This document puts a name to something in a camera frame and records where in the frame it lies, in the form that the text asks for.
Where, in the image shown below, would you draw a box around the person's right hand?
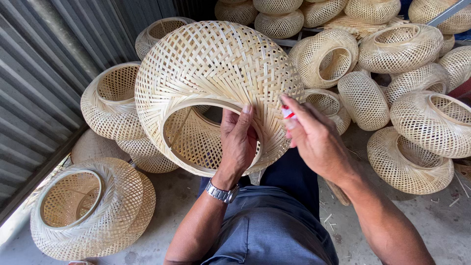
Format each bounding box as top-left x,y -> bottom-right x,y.
278,94 -> 360,185

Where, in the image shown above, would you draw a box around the person's left hand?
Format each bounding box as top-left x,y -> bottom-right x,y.
211,104 -> 259,185

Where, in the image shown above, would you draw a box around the large woven bamboo lampshade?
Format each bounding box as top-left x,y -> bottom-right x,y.
134,20 -> 306,178

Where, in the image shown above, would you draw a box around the dark navy trousers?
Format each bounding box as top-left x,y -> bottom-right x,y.
198,147 -> 321,223

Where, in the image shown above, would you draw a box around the silver metal wristwatch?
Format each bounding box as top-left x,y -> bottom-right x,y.
205,179 -> 241,204

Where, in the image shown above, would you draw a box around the short bamboo stick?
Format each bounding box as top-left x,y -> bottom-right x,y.
324,179 -> 352,207

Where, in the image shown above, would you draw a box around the grey blue shirt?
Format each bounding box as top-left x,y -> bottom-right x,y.
200,185 -> 340,265

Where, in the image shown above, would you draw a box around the heap of woven bamboo lampshades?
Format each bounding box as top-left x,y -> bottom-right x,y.
214,0 -> 471,196
30,16 -> 212,262

